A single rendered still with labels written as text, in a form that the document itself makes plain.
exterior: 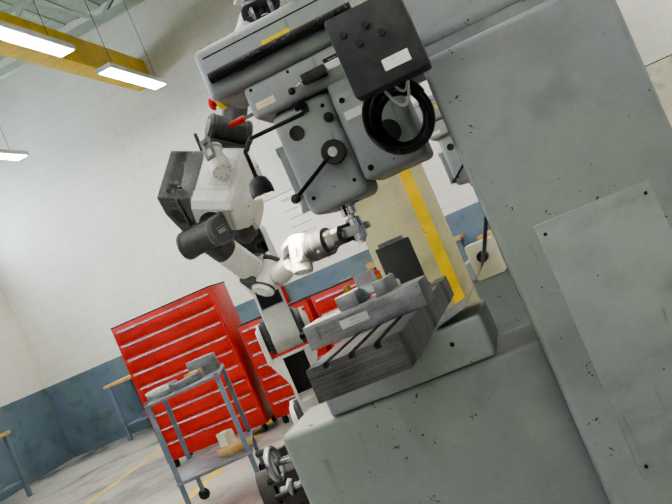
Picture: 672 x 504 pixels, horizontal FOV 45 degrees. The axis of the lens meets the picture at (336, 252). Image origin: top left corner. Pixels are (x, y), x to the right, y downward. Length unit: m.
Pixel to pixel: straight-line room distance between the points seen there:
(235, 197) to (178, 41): 10.00
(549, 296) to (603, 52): 0.62
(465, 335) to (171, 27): 10.77
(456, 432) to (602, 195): 0.75
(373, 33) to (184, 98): 10.44
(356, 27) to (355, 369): 0.83
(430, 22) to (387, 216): 1.96
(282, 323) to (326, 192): 0.76
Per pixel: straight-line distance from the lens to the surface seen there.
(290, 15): 2.35
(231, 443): 5.41
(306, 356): 2.99
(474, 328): 2.21
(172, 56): 12.56
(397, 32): 2.03
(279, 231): 11.85
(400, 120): 2.25
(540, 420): 2.27
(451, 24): 2.28
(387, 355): 1.78
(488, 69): 2.13
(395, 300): 2.15
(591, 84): 2.13
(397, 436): 2.31
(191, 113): 12.34
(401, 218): 4.10
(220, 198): 2.62
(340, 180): 2.29
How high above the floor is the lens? 1.16
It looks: 1 degrees up
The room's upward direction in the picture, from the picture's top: 23 degrees counter-clockwise
